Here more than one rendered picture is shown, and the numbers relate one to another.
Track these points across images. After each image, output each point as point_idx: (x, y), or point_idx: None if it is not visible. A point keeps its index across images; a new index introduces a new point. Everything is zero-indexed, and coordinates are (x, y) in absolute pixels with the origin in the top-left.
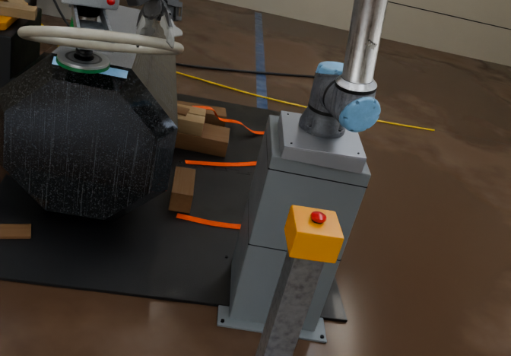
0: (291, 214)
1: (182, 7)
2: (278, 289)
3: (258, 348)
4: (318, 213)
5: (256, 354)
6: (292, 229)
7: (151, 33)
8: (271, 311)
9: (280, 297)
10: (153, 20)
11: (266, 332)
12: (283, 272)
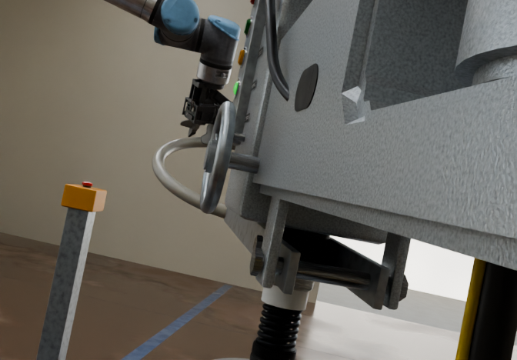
0: (99, 192)
1: (185, 101)
2: (83, 253)
3: (67, 321)
4: (88, 181)
5: (66, 326)
6: (102, 196)
7: (203, 140)
8: (77, 277)
9: (86, 251)
10: (207, 125)
11: (75, 293)
12: (85, 238)
